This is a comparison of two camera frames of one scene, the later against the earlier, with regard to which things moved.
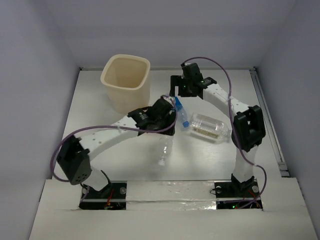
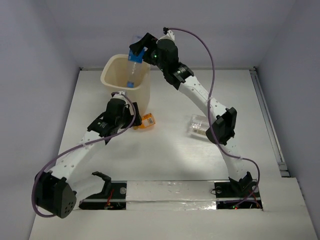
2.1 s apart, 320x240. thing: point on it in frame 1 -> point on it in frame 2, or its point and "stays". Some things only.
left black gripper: [169, 116] -> [135, 114]
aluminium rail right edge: [283, 168] stays
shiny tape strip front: [172, 195] stays
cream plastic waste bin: [126, 80] stays
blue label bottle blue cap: [182, 113] -> [135, 66]
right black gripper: [178, 80] -> [148, 40]
